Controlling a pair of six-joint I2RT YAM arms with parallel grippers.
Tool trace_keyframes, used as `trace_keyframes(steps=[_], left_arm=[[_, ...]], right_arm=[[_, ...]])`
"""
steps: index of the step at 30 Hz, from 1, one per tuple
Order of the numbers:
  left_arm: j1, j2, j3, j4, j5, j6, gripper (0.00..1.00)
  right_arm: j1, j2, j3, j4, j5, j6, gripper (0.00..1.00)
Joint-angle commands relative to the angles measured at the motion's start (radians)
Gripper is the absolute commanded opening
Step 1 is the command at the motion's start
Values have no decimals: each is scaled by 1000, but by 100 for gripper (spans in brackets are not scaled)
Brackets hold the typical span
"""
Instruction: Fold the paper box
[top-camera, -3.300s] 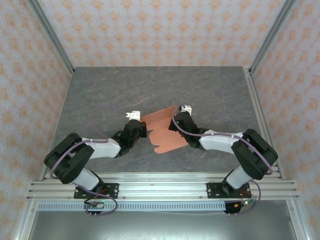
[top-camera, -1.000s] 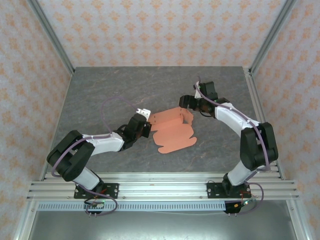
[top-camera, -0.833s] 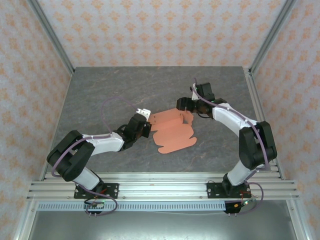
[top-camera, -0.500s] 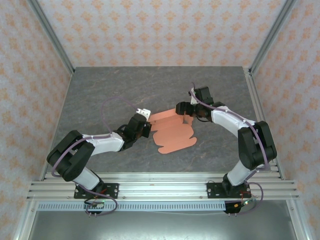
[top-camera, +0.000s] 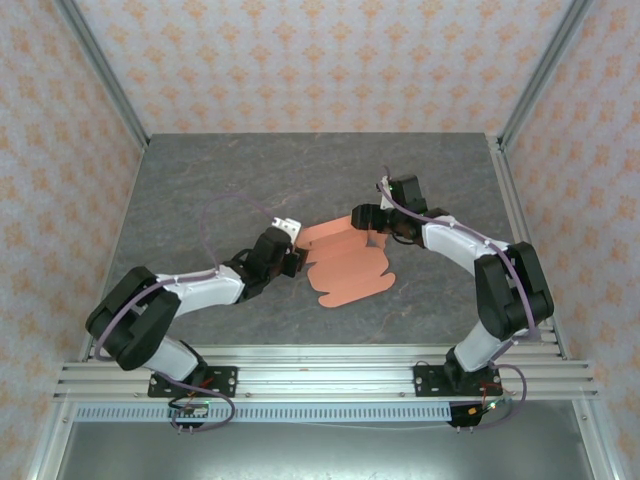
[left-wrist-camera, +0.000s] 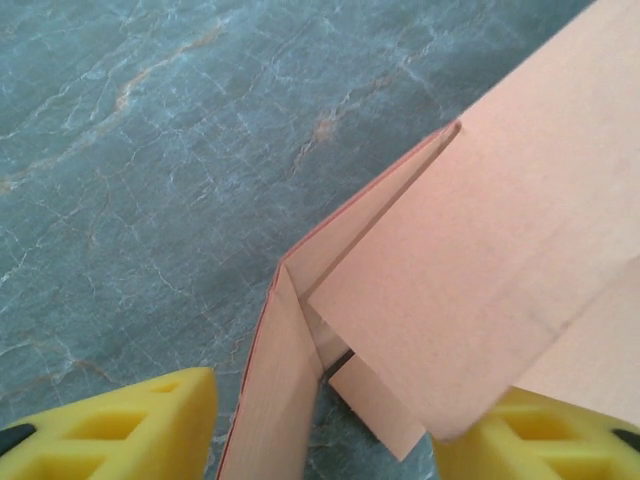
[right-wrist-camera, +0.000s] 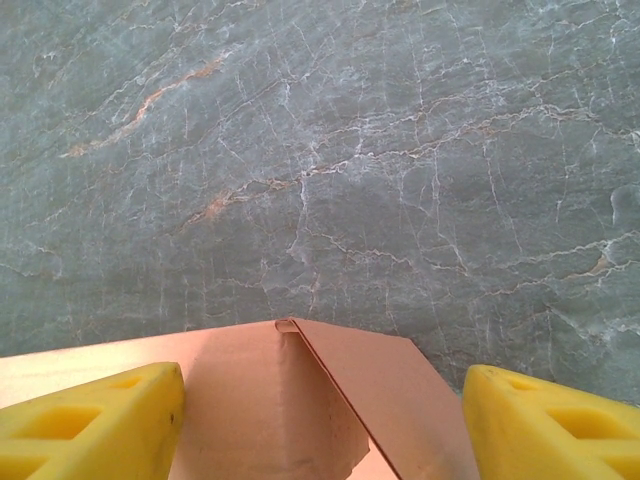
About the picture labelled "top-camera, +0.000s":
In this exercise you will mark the pink paper box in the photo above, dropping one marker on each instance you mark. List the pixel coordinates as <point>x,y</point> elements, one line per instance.
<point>345,270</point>

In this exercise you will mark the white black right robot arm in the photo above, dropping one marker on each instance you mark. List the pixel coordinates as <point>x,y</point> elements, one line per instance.
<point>450,245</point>

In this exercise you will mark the grey metal sheet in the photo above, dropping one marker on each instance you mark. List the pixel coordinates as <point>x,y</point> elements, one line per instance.
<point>320,450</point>

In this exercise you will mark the aluminium side rail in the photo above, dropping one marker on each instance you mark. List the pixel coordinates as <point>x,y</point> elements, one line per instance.
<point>510,185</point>

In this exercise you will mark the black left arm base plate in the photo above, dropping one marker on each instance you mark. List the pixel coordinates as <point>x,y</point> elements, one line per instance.
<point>225,380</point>

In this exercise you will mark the aluminium mounting rail beam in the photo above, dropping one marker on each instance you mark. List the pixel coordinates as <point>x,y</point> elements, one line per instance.
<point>325,380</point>

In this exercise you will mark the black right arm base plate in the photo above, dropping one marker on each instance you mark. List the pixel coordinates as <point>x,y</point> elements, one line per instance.
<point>425,380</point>

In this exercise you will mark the aluminium corner post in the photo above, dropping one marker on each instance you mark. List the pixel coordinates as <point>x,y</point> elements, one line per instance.
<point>542,70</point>
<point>102,70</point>

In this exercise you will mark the aluminium frame leg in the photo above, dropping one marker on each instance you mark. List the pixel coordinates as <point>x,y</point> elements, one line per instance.
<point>52,440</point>
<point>595,440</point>

